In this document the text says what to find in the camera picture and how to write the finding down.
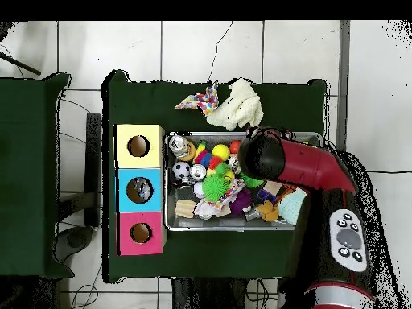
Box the multicoloured spiky caterpillar toy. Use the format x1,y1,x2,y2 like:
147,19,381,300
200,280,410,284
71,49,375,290
194,149,232,176

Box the green spiky rubber ball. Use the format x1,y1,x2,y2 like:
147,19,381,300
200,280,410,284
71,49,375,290
202,173,232,200

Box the whitish foil wrapper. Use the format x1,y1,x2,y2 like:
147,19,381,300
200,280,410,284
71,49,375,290
196,179,245,221

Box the colourful patterned cloth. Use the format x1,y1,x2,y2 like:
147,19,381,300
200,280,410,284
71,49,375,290
174,80,220,118

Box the cream knitted cloth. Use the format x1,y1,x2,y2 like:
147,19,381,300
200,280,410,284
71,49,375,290
205,78,265,132

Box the tan plush animal toy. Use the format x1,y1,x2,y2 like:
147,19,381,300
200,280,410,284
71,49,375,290
257,199,282,223

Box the mint green knitted cloth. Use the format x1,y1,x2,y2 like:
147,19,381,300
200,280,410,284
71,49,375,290
278,187,309,226

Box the shallow clear mesh bin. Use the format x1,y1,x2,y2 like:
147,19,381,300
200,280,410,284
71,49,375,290
163,131,323,232

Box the wooden box with three holes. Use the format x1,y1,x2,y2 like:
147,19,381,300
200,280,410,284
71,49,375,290
114,123,167,257

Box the small open silver can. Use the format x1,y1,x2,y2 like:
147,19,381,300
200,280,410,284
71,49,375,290
190,163,208,181

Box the plain yellow ball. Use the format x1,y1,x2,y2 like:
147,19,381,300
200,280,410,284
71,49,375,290
212,143,231,162

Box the black and white soccer ball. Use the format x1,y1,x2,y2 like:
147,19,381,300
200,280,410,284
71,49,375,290
172,160,193,181

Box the orange ball with cream dots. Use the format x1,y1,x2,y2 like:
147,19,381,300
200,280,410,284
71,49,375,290
179,142,196,163

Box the crushed silver drink can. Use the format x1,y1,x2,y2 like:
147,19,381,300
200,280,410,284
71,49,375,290
167,134,190,156

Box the flat wooden block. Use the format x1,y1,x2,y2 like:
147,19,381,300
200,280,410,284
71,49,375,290
175,199,197,219

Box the dark green table cloth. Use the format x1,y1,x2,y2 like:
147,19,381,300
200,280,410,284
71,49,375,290
0,70,73,279
102,69,328,284

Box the black panel stand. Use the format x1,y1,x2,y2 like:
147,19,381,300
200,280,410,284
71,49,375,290
85,112,103,228

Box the grey stand base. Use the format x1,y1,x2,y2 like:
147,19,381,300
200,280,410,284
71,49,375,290
54,225,97,264

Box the black cable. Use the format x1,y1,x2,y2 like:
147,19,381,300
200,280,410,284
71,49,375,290
365,168,412,175

